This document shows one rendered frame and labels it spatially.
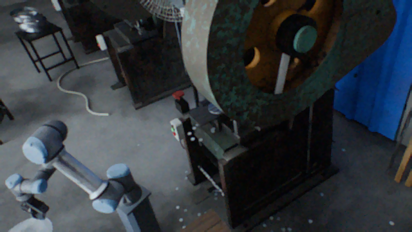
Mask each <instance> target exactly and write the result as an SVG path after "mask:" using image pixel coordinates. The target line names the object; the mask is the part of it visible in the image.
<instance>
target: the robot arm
mask: <svg viewBox="0 0 412 232"><path fill-rule="evenodd" d="M67 135H68V127H67V125H66V124H65V123H63V122H62V121H59V120H50V121H47V122H45V123H44V124H43V125H42V126H41V127H39V128H38V129H37V130H36V131H35V133H34V134H33V135H32V136H31V137H29V138H28V140H26V142H25V143H24V144H23V153H24V155H25V157H26V158H27V159H29V160H30V161H32V162H36V164H42V166H41V168H40V169H39V170H37V172H36V173H35V175H34V176H33V177H32V178H31V179H26V178H23V176H21V174H14V175H11V176H10V177H9V178H8V179H6V185H7V186H8V189H10V191H11V192H12V193H13V194H14V196H16V197H17V200H18V199H19V200H20V201H21V203H22V204H21V205H20V207H21V209H23V210H24V211H25V212H27V213H29V214H30V216H31V217H32V218H34V219H38V220H45V219H46V212H47V211H48V210H49V209H50V207H49V206H47V205H46V204H45V203H44V201H42V202H41V200H38V198H35V197H34V194H36V193H44V192H45V191H46V190H47V187H48V180H49V179H50V177H51V176H52V175H53V173H54V172H55V170H57V169H58V170H59V171H61V172H62V173H63V174H65V176H67V177H68V178H69V179H71V180H72V181H74V182H75V183H76V184H78V185H79V186H80V187H81V188H82V189H84V190H85V191H87V192H88V193H89V194H90V199H92V200H93V201H94V202H93V204H92V206H93V208H94V209H96V210H97V211H99V212H104V213H112V212H114V211H115V210H116V209H117V207H118V206H119V205H120V206H123V207H128V206H132V205H133V204H135V203H137V202H138V201H139V200H140V198H141V196H142V189H141V188H140V186H139V185H138V184H137V183H136V182H135V181H134V178H133V175H132V174H131V170H130V169H129V167H128V165H126V164H123V163H119V164H115V165H113V166H112V167H110V168H109V169H108V171H107V176H108V179H107V180H102V179H100V178H99V177H98V176H96V174H94V173H93V172H92V171H91V170H89V169H88V168H87V167H85V165H83V164H82V163H81V162H80V161H79V160H77V159H76V158H74V157H73V156H72V155H70V154H69V153H68V152H67V151H66V146H65V145H64V144H63V142H64V141H65V140H66V137H67ZM22 205H23V206H22ZM41 214H42V215H43V216H41Z"/></svg>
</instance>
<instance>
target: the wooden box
mask: <svg viewBox="0 0 412 232"><path fill-rule="evenodd" d="M178 232H232V231H231V230H230V229H229V228H228V227H227V225H226V224H225V223H224V221H222V219H221V218H220V217H219V216H217V214H216V213H215V212H214V211H213V209H211V210H210V211H208V212H207V213H206V214H204V215H202V216H200V217H199V218H197V219H196V220H194V221H193V222H191V223H190V224H188V225H187V226H185V227H184V228H183V229H181V230H179V231H178Z"/></svg>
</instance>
